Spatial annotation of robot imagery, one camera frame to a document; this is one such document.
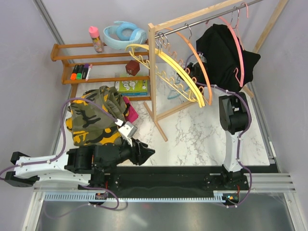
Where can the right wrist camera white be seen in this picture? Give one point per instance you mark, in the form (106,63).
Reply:
(201,56)

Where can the pink water bottle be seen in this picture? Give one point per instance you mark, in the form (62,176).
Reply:
(96,40)

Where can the brown cube box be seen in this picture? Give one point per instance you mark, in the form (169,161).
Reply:
(132,67)

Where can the pink trousers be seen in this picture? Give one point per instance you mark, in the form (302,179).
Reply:
(130,114)

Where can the white pink pen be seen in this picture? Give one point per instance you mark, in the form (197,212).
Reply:
(88,72)

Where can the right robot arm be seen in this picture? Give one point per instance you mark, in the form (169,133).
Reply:
(235,119)

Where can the wooden shelf rack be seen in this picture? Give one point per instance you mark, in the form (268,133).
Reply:
(108,67)

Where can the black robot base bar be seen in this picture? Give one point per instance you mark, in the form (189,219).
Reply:
(175,182)

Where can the yellow hanger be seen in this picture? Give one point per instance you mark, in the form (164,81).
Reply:
(184,85)
(168,54)

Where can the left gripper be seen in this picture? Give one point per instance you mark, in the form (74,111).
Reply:
(140,153)

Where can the blue hanger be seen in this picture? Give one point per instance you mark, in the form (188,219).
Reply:
(173,93)

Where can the camouflage yellow trousers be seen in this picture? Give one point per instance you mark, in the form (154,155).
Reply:
(90,124)

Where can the wooden clothes rack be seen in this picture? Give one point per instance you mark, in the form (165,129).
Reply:
(152,57)

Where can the orange hanger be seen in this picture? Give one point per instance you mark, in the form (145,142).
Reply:
(202,67)

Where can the white cable duct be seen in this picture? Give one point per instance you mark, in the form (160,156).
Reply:
(102,197)

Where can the pink hanger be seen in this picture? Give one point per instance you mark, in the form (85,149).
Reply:
(240,49)

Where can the purple highlighter marker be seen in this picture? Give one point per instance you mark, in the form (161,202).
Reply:
(85,71)

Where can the green card box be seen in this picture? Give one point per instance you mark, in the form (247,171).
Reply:
(132,87)

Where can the orange highlighter marker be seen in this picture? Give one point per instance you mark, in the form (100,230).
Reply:
(74,72)

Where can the green highlighter marker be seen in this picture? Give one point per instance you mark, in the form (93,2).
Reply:
(80,71)

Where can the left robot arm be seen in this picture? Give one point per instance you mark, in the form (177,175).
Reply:
(82,166)

